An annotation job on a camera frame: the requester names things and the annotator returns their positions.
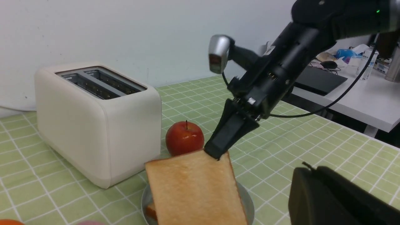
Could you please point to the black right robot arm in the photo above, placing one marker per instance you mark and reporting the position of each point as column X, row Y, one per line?
column 315, row 27

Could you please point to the white two-slot toaster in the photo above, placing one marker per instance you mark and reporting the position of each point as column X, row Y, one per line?
column 102, row 122

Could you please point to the red apple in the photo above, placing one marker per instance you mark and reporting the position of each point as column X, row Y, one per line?
column 184, row 137

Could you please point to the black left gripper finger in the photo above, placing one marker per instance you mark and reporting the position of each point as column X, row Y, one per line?
column 321, row 196

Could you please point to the black computer mouse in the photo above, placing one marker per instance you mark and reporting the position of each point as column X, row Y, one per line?
column 329, row 64

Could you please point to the light blue plate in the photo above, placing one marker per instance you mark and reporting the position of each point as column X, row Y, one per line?
column 246, row 200

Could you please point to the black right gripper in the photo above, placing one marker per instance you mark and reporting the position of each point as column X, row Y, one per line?
column 265, row 82

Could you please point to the orange persimmon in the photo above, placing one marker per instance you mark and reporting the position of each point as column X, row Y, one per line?
column 10, row 222

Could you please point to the silver metal flask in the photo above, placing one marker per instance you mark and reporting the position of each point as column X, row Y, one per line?
column 393, row 73

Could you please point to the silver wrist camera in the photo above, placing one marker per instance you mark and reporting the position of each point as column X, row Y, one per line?
column 218, row 52

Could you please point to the pink peach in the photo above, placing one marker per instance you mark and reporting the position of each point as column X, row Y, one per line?
column 90, row 222

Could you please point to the black laptop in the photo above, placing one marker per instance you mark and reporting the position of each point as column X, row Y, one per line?
column 318, row 81

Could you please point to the white side desk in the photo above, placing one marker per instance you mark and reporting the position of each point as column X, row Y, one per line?
column 375, row 102

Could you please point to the clear plastic bottle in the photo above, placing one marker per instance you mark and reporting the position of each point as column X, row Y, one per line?
column 367, row 61

